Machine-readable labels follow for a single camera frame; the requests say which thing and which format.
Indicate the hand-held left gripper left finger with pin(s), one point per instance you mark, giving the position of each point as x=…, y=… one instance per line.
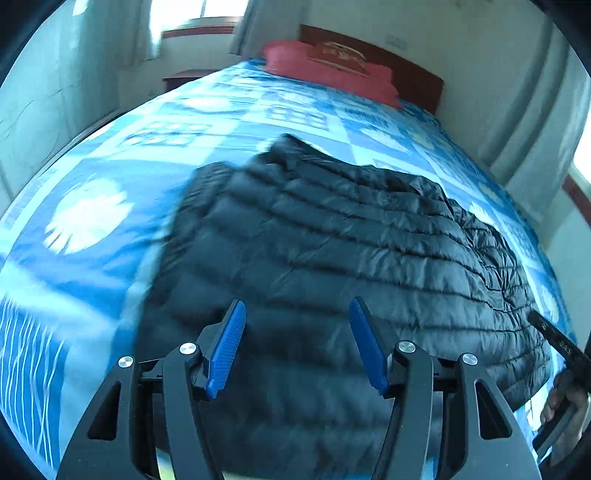
x=226, y=353

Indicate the long wooden window sill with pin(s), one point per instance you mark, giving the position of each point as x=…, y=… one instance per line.
x=577, y=198

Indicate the bed with blue patterned sheet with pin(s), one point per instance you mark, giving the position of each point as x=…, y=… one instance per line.
x=115, y=194

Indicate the person's right hand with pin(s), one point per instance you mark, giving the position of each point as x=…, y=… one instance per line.
x=577, y=398

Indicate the wide window with white frame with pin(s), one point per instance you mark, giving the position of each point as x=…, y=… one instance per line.
x=582, y=159

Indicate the short wooden window sill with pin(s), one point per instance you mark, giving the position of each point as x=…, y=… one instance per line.
x=198, y=32

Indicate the white wall socket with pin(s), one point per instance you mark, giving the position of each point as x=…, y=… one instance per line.
x=397, y=41

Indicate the white wardrobe with circle pattern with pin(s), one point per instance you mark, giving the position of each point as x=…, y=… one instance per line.
x=55, y=101

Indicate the dark wooden headboard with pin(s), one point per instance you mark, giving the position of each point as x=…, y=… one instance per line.
x=415, y=76

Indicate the wooden nightstand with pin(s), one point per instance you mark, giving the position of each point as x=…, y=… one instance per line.
x=184, y=78

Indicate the small brown printed cushion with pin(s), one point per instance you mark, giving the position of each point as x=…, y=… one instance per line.
x=339, y=57

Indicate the pale curtain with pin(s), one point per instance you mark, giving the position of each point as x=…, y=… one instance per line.
x=244, y=27
x=150, y=32
x=535, y=120

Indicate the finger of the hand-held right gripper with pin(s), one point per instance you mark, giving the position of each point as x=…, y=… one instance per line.
x=556, y=339

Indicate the red pillow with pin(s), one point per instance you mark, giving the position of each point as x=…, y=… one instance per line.
x=295, y=60

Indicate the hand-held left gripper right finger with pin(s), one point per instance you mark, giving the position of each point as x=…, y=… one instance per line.
x=369, y=353

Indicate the black quilted puffer jacket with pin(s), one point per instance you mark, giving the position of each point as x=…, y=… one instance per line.
x=332, y=240

